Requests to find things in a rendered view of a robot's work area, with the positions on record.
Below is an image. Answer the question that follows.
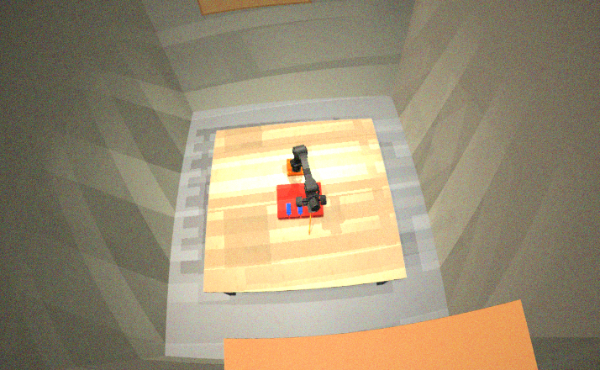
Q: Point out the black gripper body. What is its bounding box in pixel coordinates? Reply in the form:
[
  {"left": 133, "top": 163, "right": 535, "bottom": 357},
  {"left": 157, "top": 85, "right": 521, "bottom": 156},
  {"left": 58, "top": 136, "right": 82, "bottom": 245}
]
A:
[{"left": 296, "top": 195, "right": 327, "bottom": 207}]

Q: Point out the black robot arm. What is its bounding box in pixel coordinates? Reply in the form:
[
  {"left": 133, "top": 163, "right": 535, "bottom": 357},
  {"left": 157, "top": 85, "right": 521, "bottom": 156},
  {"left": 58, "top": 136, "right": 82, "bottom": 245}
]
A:
[{"left": 289, "top": 144, "right": 321, "bottom": 213}]

